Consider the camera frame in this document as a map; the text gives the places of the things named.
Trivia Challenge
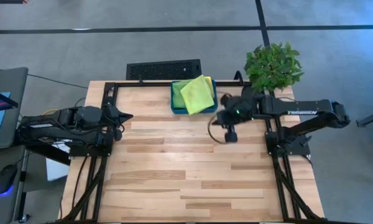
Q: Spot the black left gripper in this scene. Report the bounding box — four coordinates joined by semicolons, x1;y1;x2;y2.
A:
104;105;134;125

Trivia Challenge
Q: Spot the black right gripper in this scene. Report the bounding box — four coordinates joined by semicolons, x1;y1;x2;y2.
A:
216;93;262;126

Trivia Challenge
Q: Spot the lime green towel white tag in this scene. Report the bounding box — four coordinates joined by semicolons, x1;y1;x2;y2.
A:
180;74;215;116

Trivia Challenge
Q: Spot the green microfiber towel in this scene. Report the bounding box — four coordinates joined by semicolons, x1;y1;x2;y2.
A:
172;80;193;109

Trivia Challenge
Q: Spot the teal plastic bin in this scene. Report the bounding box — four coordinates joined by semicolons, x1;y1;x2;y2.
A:
170;80;218;115

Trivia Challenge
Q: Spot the potted green plant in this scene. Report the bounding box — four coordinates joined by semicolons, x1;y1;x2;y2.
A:
242;42;305;97

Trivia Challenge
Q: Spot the black mesh computer case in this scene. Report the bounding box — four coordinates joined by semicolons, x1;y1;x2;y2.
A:
126;58;203;81

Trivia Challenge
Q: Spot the white box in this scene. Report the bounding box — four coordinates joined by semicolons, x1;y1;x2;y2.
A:
45;141;71;182

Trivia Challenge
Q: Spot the black desk beam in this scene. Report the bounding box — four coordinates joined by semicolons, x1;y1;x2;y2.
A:
14;136;71;166

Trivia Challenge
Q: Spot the laptop on side desk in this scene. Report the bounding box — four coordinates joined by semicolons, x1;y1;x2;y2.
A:
0;67;29;224

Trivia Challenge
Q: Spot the black computer mouse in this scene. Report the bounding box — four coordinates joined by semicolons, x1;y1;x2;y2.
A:
0;164;18;194

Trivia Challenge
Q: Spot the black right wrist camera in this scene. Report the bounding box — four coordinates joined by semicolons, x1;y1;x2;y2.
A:
224;124;239;144

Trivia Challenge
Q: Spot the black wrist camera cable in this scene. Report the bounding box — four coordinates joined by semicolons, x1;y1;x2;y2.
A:
207;113;228;145

